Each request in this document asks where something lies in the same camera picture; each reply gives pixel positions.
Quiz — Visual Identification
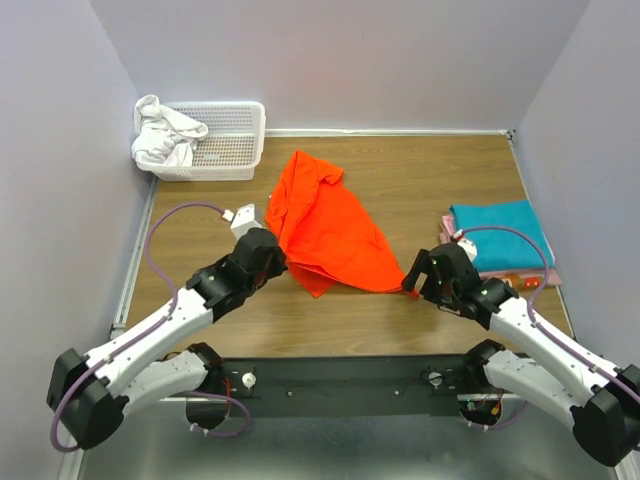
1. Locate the pink folded t shirt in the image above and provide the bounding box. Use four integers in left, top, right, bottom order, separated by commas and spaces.
439, 214, 544, 291

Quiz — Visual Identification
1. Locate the white t shirt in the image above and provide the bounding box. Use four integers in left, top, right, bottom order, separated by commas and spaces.
131, 94, 209, 171

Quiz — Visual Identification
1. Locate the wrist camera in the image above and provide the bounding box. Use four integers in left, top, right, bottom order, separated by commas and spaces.
451, 230, 478, 262
221, 203, 262, 240

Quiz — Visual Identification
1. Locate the orange t shirt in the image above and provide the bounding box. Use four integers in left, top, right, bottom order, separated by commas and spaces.
265, 150, 405, 298

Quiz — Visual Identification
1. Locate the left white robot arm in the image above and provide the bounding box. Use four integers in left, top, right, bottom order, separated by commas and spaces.
46, 227, 286, 452

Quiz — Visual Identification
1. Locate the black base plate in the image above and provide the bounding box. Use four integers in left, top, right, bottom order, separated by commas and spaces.
185, 354, 500, 426

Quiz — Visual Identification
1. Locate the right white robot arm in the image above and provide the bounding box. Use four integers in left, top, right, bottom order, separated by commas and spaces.
402, 243, 639, 467

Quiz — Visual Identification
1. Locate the teal folded t shirt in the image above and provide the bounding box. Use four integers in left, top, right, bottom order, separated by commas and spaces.
448, 199, 556, 274

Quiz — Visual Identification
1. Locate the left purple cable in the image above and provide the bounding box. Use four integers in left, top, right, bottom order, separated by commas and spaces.
49, 201, 251, 454

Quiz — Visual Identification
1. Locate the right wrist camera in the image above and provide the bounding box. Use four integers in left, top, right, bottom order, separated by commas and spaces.
451, 230, 478, 262

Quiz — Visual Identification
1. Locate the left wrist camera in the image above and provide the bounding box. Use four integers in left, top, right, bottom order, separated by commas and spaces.
221, 203, 262, 240

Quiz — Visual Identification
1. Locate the white plastic basket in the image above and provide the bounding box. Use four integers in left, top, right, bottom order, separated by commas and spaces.
141, 101, 266, 181

